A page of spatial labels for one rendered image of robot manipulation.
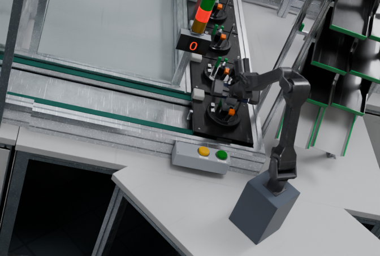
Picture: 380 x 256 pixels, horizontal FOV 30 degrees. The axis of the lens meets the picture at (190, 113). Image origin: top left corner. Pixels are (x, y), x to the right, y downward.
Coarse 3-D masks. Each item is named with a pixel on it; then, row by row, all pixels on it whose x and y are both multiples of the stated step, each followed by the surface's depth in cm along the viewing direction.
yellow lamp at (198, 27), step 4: (196, 20) 262; (192, 24) 264; (196, 24) 262; (200, 24) 262; (204, 24) 262; (192, 28) 264; (196, 28) 263; (200, 28) 263; (204, 28) 264; (196, 32) 264; (200, 32) 264
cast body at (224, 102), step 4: (228, 96) 270; (224, 100) 272; (228, 100) 271; (232, 100) 271; (236, 100) 271; (224, 104) 271; (228, 104) 272; (232, 104) 272; (224, 108) 272; (228, 108) 272
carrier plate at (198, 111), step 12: (192, 108) 279; (204, 108) 280; (240, 108) 287; (192, 120) 274; (204, 120) 274; (240, 120) 281; (204, 132) 268; (216, 132) 271; (228, 132) 273; (240, 132) 275; (240, 144) 272; (252, 144) 273
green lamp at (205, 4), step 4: (204, 0) 256; (208, 0) 255; (212, 0) 255; (200, 4) 258; (204, 4) 256; (208, 4) 256; (212, 4) 256; (204, 8) 257; (208, 8) 257; (212, 8) 259
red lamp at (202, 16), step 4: (200, 8) 258; (200, 12) 259; (204, 12) 258; (208, 12) 259; (196, 16) 261; (200, 16) 260; (204, 16) 259; (208, 16) 260; (200, 20) 261; (204, 20) 261
